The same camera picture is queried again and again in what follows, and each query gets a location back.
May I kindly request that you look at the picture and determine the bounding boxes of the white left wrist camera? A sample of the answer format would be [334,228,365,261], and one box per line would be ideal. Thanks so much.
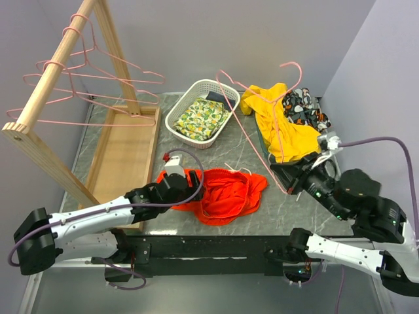
[164,154,185,178]

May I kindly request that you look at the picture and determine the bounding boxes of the dark navy garment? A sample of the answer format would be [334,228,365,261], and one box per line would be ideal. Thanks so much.
[206,91,236,112]

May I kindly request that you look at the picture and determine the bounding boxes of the white plastic laundry basket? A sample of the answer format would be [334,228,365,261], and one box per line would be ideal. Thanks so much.
[165,79,240,149]

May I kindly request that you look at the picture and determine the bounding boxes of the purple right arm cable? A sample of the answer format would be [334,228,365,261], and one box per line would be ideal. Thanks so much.
[333,136,419,314]

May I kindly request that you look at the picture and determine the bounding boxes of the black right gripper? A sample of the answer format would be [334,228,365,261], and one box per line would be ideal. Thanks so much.
[267,149,345,218]

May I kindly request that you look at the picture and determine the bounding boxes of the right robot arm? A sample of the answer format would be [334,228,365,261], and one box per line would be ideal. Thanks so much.
[266,153,418,297]

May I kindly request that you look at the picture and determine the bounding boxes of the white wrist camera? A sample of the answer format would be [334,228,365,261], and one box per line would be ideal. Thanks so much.
[315,131,342,166]
[164,154,185,178]

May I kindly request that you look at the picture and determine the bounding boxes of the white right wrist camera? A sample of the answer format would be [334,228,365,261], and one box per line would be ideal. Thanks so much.
[315,131,342,166]

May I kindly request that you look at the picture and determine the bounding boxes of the orange mesh shorts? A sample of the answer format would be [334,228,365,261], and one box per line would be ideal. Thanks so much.
[173,168,268,226]

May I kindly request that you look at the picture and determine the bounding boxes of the wooden clothes rack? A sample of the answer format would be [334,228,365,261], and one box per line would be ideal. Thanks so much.
[2,1,161,208]

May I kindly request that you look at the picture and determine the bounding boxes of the yellow garment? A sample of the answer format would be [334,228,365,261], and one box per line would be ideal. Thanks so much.
[240,82,320,163]

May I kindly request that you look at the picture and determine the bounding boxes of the pink wire hanger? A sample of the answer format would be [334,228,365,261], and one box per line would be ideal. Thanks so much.
[22,60,161,105]
[215,61,302,196]
[6,70,156,128]
[67,13,166,89]

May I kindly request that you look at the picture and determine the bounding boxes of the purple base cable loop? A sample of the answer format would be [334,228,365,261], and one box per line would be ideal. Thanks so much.
[98,258,147,291]

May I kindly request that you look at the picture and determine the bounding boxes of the white drawstring cord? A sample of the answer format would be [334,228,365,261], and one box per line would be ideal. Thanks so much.
[224,162,253,176]

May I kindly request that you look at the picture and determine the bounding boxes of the lemon print garment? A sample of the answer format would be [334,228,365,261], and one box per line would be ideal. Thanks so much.
[172,97,229,141]

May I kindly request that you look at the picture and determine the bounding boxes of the black white orange patterned garment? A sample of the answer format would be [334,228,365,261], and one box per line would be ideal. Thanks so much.
[282,88,331,133]

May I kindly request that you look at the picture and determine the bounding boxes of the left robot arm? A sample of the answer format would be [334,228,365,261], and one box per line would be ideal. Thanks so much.
[8,170,204,275]

